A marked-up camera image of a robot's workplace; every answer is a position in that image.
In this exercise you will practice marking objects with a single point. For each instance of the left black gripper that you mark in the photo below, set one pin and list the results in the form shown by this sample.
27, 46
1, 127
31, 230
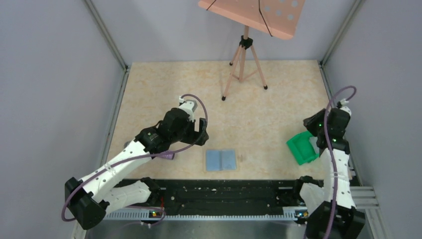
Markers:
194, 135

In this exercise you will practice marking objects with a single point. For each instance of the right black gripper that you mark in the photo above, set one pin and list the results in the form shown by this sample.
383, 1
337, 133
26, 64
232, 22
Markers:
309, 122

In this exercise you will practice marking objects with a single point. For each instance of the beige card holder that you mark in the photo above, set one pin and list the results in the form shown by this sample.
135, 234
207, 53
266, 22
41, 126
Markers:
220, 160

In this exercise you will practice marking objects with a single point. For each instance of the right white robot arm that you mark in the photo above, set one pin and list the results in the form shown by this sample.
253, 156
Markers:
332, 213

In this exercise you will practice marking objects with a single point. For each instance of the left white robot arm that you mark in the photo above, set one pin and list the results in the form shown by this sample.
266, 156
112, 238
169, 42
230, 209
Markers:
96, 195

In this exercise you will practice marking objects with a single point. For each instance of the green plastic bin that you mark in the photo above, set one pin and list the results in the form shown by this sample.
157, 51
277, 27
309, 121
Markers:
303, 147

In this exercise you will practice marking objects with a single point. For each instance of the purple glitter microphone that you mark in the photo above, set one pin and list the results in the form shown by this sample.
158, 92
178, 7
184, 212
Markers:
169, 156

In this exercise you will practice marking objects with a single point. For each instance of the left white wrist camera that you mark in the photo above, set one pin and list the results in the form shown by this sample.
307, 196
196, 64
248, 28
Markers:
189, 106

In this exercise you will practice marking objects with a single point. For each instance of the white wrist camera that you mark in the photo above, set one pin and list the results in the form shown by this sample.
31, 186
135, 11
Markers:
189, 106
343, 105

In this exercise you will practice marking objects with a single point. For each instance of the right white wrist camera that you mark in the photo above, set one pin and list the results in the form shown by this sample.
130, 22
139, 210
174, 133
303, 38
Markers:
343, 105

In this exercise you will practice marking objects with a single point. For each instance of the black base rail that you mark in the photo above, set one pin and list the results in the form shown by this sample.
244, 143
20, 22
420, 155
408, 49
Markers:
225, 197

